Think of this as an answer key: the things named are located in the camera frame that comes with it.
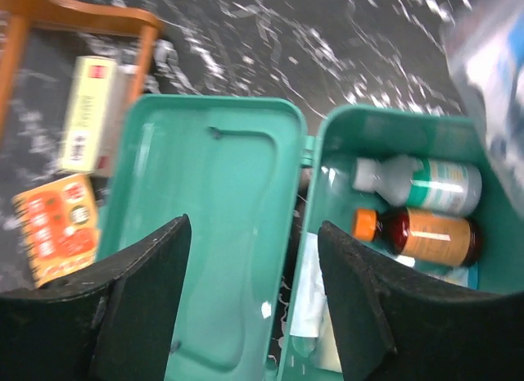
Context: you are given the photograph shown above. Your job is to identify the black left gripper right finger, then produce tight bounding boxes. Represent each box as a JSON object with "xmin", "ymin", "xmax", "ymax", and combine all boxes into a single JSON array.
[{"xmin": 318, "ymin": 221, "xmax": 523, "ymax": 380}]

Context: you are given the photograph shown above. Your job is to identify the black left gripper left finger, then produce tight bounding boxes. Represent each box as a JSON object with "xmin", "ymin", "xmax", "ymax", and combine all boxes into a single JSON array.
[{"xmin": 1, "ymin": 215, "xmax": 192, "ymax": 380}]

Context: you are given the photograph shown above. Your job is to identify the blue white swab bag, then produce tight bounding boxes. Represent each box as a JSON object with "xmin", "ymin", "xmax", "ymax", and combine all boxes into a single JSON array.
[{"xmin": 290, "ymin": 233, "xmax": 478, "ymax": 373}]

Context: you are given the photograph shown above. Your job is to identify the brown bottle orange label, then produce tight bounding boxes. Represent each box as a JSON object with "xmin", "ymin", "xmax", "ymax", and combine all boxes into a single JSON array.
[{"xmin": 351, "ymin": 206, "xmax": 482, "ymax": 267}]

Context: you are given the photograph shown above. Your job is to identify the teal plastic medicine box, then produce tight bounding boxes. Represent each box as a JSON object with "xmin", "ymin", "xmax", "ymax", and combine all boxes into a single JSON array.
[{"xmin": 98, "ymin": 95, "xmax": 523, "ymax": 380}]

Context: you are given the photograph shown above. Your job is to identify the white bottle green label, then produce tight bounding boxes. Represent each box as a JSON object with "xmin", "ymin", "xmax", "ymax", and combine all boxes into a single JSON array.
[{"xmin": 353, "ymin": 155, "xmax": 482, "ymax": 216}]

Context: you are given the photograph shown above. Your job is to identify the clear bag blue items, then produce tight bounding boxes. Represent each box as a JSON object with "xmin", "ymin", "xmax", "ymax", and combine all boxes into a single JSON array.
[{"xmin": 441, "ymin": 0, "xmax": 523, "ymax": 215}]

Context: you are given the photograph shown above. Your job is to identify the orange medicine box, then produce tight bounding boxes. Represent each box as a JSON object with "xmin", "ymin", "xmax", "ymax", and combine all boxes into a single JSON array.
[{"xmin": 12, "ymin": 174, "xmax": 100, "ymax": 288}]

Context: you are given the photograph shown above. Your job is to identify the long beige medicine box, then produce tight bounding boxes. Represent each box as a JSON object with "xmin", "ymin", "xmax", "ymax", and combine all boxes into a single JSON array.
[{"xmin": 59, "ymin": 56, "xmax": 129, "ymax": 178}]

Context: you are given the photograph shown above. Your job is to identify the orange wooden shelf rack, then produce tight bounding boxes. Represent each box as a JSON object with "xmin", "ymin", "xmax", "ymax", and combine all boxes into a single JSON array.
[{"xmin": 1, "ymin": 0, "xmax": 164, "ymax": 129}]

